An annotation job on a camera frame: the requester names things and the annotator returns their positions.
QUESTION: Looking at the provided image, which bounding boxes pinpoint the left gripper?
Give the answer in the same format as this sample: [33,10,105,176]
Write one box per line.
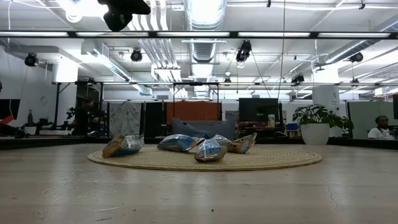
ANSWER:
[97,0,152,16]

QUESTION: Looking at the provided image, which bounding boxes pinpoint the light blue granola bar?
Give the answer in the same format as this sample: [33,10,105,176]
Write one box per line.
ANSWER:
[157,134,200,153]
[194,134,233,162]

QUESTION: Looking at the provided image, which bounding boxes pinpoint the orange teal granola bar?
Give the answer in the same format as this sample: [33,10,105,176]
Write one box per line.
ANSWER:
[102,134,146,159]

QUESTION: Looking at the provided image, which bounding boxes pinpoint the tan white chip bag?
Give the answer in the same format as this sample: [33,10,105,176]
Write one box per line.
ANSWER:
[228,132,258,154]

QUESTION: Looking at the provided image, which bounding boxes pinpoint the black partition panel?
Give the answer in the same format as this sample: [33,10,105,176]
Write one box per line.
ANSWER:
[144,101,167,136]

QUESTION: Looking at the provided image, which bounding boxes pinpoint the grey patterned panel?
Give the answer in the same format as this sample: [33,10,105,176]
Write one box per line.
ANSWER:
[108,101,142,137]

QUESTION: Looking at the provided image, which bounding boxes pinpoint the orange partition panel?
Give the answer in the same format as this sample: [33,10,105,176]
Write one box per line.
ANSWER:
[166,101,223,125]

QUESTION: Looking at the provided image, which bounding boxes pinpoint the person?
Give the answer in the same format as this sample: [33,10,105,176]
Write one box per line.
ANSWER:
[72,98,105,136]
[368,115,397,140]

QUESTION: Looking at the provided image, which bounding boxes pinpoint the grey plastic bin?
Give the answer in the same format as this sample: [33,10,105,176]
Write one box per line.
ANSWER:
[172,117,236,141]

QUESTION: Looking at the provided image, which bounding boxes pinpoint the round woven straw placemat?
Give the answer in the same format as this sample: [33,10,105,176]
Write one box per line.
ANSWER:
[87,146,323,172]

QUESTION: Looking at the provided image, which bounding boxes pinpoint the potted plant white pot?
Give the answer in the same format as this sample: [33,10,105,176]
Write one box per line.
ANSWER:
[292,104,354,146]

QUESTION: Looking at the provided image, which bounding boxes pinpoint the grey partition panel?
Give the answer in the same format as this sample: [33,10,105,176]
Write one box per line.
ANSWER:
[347,101,394,139]

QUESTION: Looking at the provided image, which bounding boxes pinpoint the silver ventilation duct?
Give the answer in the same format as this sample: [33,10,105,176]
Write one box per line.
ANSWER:
[183,0,228,98]

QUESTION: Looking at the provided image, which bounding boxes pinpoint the black metal rig frame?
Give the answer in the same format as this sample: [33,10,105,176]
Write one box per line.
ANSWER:
[172,82,220,119]
[51,80,105,131]

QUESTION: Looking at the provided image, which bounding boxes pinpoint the thin hanging cable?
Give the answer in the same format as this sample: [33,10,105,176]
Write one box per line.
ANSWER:
[277,0,286,101]

